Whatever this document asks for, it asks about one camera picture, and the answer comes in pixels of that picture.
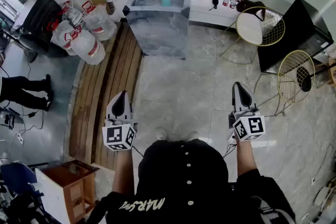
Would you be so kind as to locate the dark brown bag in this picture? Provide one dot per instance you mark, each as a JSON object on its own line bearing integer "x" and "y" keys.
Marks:
{"x": 249, "y": 5}

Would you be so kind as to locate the black metal rack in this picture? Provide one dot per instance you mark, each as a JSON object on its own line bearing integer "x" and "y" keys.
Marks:
{"x": 23, "y": 207}

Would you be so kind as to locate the grey chair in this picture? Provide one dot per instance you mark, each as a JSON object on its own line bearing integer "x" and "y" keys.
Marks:
{"x": 10, "y": 118}

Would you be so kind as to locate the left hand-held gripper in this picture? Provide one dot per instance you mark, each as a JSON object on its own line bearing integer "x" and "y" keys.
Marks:
{"x": 118, "y": 136}

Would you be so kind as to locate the large black box cabinet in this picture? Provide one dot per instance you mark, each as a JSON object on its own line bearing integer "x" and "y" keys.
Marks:
{"x": 294, "y": 34}

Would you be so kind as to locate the person's white shoe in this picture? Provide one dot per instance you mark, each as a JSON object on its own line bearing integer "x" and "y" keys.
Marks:
{"x": 160, "y": 134}
{"x": 193, "y": 136}

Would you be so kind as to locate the black round base stand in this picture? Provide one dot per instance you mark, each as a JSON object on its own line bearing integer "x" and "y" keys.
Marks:
{"x": 304, "y": 78}

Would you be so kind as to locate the person's left forearm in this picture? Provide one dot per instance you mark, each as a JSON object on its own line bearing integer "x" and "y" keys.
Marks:
{"x": 123, "y": 173}

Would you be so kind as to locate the black power adapter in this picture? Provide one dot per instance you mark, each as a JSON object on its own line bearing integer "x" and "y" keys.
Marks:
{"x": 31, "y": 115}

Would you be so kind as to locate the white low shelf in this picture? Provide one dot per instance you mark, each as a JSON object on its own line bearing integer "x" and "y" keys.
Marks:
{"x": 204, "y": 11}

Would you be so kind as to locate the white round seat cushion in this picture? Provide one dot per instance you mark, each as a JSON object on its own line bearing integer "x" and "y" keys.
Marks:
{"x": 249, "y": 27}

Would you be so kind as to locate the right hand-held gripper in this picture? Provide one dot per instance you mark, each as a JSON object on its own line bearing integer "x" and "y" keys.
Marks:
{"x": 249, "y": 127}

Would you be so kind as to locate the clear plastic storage box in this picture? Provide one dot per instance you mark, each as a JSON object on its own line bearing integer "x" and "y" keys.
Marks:
{"x": 157, "y": 34}

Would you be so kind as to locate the white power strip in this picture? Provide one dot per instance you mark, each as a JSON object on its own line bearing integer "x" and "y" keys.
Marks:
{"x": 19, "y": 139}

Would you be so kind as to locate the wooden stool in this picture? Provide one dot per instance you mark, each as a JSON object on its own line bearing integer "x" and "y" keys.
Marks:
{"x": 76, "y": 191}

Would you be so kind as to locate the person's black shirt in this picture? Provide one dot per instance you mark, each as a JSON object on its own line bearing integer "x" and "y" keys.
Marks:
{"x": 183, "y": 178}

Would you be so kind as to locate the blue chair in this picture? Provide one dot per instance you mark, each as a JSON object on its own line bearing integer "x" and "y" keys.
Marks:
{"x": 15, "y": 178}

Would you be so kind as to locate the person's right forearm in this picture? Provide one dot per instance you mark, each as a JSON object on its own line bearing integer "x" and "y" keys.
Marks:
{"x": 245, "y": 160}

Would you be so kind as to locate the wooden slatted platform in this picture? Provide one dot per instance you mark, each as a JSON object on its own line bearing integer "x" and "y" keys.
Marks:
{"x": 105, "y": 86}

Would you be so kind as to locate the person's right white shoe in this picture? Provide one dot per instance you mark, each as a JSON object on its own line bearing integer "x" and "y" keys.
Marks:
{"x": 193, "y": 136}

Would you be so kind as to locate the black metal cabinet grey top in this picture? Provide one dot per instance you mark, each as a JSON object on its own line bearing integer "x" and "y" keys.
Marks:
{"x": 39, "y": 15}

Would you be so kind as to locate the teal spray bottle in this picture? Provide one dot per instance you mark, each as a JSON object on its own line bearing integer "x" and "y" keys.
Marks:
{"x": 166, "y": 1}

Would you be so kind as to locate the person's left white shoe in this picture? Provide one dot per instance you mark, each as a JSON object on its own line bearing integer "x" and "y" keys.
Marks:
{"x": 160, "y": 134}

